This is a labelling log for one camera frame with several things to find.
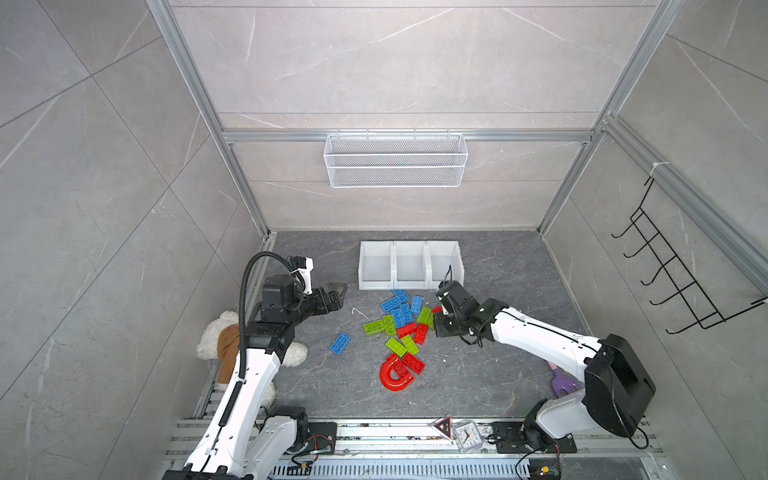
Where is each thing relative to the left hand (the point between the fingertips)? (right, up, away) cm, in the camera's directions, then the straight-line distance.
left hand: (331, 282), depth 76 cm
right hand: (+29, -12, +10) cm, 33 cm away
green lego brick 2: (+21, -20, +12) cm, 32 cm away
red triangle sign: (+30, -37, -2) cm, 47 cm away
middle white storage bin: (+23, +3, +32) cm, 39 cm away
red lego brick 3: (+22, -25, +9) cm, 34 cm away
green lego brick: (+17, -20, +11) cm, 29 cm away
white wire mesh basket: (+15, +40, +24) cm, 49 cm away
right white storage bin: (+34, +7, +33) cm, 48 cm away
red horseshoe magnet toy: (+14, -28, +7) cm, 32 cm away
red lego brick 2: (+25, -17, +14) cm, 33 cm away
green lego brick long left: (+14, -15, +17) cm, 27 cm away
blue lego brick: (+24, -9, +20) cm, 32 cm away
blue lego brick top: (+19, -6, +22) cm, 30 cm away
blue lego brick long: (+15, -9, +19) cm, 26 cm away
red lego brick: (+21, -16, +14) cm, 30 cm away
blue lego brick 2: (+20, -13, +21) cm, 32 cm away
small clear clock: (+35, -38, -3) cm, 52 cm away
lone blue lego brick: (0, -20, +12) cm, 23 cm away
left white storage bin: (+10, +3, +31) cm, 33 cm away
